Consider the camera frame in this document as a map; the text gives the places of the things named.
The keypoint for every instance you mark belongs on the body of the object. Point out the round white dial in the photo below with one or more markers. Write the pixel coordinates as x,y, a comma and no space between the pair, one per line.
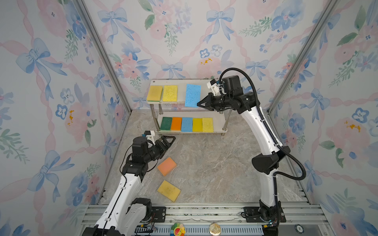
299,229

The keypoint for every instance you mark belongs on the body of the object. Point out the green scrub sponge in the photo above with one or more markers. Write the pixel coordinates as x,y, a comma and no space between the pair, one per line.
166,123

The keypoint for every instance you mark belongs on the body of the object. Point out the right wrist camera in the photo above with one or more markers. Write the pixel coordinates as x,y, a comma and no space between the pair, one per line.
213,85

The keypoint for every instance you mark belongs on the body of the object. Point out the white two-tier shelf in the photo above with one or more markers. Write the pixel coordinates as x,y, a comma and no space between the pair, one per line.
174,108

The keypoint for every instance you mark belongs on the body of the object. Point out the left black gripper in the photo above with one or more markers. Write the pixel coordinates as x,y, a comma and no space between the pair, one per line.
162,149

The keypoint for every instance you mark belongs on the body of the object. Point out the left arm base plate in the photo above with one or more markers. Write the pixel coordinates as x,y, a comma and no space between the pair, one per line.
155,215

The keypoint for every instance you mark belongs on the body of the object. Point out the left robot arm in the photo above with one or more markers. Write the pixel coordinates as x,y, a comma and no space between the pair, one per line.
126,211

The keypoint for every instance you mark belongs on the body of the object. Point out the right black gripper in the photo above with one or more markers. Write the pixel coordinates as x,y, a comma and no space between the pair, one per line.
208,100

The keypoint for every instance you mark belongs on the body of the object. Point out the yellow orange sponge bottom left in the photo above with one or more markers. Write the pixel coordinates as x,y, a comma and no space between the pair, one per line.
169,191

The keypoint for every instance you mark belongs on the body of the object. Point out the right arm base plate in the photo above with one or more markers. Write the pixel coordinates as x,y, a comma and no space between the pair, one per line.
254,214

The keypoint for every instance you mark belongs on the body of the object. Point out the peach pink sponge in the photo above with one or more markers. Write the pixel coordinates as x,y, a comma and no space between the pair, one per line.
167,166

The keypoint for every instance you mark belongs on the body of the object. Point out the blue sponge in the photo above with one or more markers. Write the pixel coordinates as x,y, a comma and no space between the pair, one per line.
193,95
187,125

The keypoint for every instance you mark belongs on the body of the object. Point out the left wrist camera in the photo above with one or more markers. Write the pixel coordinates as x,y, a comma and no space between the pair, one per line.
150,135

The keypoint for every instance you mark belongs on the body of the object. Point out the colourful round toy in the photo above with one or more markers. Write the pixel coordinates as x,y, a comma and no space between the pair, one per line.
178,229

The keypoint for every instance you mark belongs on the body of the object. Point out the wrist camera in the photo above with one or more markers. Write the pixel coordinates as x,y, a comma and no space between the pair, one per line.
150,135
213,85

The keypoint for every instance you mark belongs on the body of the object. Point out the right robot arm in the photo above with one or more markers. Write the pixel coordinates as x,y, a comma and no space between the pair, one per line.
267,162

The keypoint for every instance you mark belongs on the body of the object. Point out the round gold badge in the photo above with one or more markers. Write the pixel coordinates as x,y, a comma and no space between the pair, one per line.
215,229

